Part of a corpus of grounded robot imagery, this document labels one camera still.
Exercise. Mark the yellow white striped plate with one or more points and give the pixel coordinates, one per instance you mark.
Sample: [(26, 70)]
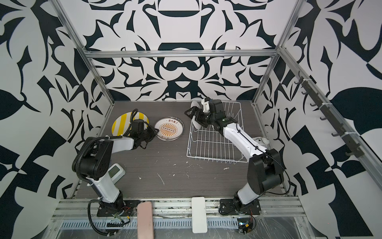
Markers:
[(122, 123)]

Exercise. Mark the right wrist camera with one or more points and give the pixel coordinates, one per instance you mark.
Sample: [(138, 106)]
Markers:
[(205, 103)]

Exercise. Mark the white wire dish rack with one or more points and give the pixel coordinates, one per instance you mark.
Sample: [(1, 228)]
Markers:
[(208, 144)]

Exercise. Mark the pink flat bar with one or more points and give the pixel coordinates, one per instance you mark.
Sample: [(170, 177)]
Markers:
[(145, 225)]

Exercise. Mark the white flat block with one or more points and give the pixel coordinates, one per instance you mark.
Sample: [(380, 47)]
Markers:
[(199, 215)]

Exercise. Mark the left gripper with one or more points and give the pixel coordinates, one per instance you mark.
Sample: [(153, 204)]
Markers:
[(153, 131)]

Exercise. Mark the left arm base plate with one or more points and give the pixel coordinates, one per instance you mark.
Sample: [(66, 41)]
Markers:
[(127, 208)]

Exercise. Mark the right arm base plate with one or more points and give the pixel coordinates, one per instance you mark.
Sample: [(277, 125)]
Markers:
[(235, 207)]

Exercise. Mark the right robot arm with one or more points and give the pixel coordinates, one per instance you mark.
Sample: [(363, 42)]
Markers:
[(265, 169)]

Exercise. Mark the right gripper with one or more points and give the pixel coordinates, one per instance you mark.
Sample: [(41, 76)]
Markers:
[(198, 117)]

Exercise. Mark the black hook rail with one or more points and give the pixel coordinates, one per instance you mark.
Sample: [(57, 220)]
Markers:
[(331, 115)]

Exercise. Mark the small circuit board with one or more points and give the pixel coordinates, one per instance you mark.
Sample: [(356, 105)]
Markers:
[(246, 225)]

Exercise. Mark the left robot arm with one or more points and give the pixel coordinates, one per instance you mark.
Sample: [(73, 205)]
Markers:
[(92, 161)]

